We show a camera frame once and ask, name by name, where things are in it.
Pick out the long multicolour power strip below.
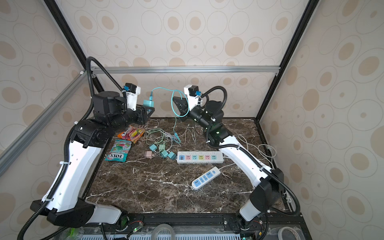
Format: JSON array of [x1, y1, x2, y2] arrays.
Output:
[[177, 151, 224, 164]]

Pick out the short blue power strip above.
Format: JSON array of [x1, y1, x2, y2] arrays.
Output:
[[192, 167, 221, 190]]

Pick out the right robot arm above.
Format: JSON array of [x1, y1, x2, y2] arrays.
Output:
[[172, 85, 301, 223]]

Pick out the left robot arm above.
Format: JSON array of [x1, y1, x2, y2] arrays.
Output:
[[17, 57, 155, 240]]

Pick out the orange candy bag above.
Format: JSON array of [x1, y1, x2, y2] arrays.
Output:
[[118, 126, 145, 144]]

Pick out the green Fox's candy bag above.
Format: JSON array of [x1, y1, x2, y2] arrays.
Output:
[[105, 140, 132, 163]]

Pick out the teal charger cube front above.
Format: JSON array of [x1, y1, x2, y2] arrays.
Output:
[[160, 150, 169, 159]]

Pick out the teal charger cube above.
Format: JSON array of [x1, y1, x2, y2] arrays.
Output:
[[168, 152, 177, 160], [160, 150, 169, 159]]

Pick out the clear plastic cup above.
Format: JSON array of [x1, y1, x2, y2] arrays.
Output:
[[54, 227, 85, 240]]

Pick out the tape roll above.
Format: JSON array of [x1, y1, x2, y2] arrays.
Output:
[[278, 227, 301, 240]]

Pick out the pink charging cable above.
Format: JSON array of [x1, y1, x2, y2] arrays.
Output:
[[128, 110, 148, 128]]

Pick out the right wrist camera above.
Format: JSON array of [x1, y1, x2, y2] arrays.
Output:
[[184, 85, 201, 111]]

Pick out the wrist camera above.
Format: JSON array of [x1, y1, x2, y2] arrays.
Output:
[[184, 85, 201, 111], [124, 83, 141, 111]]

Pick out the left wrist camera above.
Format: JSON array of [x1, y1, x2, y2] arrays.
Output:
[[124, 83, 141, 111]]

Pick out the white lilac coiled cable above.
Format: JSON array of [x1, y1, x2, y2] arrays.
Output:
[[176, 122, 205, 145]]

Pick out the green charging cable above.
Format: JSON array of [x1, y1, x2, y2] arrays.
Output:
[[145, 125, 178, 149]]

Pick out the silver aluminium rail back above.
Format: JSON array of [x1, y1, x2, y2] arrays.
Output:
[[106, 66, 280, 74]]

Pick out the silver aluminium rail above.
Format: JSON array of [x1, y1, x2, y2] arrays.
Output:
[[1, 70, 88, 175], [106, 66, 280, 74]]

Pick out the silver aluminium rail left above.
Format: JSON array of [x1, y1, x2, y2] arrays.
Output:
[[1, 70, 88, 175]]

